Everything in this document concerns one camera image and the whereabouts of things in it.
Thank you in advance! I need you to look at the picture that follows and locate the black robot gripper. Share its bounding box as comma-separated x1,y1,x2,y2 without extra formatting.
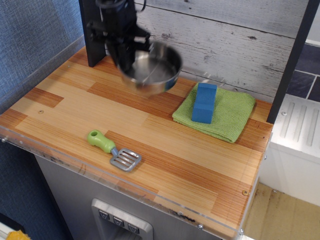
86,7,151,72

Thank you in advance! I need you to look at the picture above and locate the stainless steel pan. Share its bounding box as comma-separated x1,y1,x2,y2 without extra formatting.
117,41,183,98

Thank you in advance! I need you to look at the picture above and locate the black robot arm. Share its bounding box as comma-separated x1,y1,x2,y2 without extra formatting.
86,0,152,72

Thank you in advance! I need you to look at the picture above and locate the blue wooden block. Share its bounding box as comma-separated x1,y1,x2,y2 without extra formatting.
191,83,217,124

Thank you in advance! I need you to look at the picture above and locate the green microfiber cloth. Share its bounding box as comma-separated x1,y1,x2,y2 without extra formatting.
172,83,256,143

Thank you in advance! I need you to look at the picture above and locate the silver dispenser button panel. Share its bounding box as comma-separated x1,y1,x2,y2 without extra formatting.
91,198,154,240

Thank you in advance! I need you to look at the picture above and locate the white ribbed side cabinet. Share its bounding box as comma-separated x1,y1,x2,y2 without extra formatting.
259,94,320,206

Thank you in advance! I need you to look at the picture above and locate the yellow black object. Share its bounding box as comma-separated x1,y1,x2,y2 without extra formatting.
6,230,31,240

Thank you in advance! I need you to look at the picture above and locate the dark left support post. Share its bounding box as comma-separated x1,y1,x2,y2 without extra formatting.
78,0,106,67

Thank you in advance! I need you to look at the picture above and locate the dark support post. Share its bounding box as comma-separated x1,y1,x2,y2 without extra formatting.
266,0,320,124
78,0,106,67

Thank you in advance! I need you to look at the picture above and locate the green handled toy spatula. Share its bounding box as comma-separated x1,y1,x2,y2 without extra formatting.
87,130,142,172

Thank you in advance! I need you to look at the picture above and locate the dark right support post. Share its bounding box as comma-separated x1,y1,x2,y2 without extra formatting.
266,0,320,124

